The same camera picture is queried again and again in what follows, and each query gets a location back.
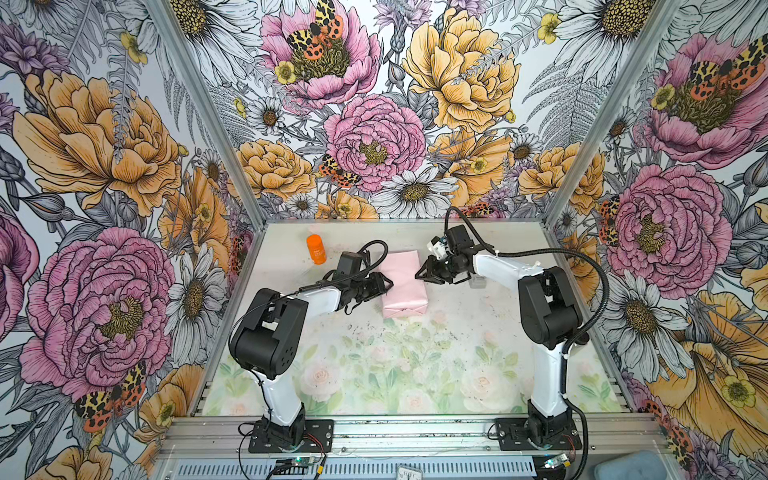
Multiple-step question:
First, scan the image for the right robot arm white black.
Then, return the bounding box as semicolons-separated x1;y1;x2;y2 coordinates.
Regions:
414;247;583;447

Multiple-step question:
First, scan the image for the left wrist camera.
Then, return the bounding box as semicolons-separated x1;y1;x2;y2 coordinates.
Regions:
333;251;368;280

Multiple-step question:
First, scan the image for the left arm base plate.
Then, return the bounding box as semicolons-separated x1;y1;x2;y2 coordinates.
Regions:
248;417;335;454

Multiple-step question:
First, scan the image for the orange tube bottle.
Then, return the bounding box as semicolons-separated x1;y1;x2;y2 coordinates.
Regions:
306;234;327;265

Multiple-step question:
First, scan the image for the blue-grey cloth pad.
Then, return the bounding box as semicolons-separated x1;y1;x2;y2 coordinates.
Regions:
593;451;679;480

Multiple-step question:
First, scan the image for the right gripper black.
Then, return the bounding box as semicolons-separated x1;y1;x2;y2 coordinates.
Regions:
414;253;466;286

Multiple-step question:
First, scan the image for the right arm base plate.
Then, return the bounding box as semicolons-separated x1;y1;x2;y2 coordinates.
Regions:
486;417;583;451

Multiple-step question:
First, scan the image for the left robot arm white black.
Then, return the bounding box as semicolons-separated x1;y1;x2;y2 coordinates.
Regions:
228;271;394;453

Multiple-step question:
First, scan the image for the aluminium front rail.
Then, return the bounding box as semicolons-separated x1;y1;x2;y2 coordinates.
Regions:
158;412;671;460

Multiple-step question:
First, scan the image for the grey tape dispenser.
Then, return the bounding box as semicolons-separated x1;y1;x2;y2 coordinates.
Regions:
469;274;487;289

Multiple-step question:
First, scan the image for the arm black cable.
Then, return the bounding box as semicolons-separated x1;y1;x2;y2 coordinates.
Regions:
443;206;611;480
226;239;390;421

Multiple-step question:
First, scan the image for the white slotted cable duct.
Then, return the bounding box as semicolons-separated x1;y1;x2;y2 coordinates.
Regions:
166;456;536;479

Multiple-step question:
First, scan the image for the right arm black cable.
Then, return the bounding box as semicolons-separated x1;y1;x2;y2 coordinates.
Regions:
443;206;611;480

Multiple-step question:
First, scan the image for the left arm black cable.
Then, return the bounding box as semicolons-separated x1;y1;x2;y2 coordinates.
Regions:
226;239;390;421

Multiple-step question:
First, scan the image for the purple wrapping paper sheet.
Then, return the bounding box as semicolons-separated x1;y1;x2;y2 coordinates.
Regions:
379;250;428;319

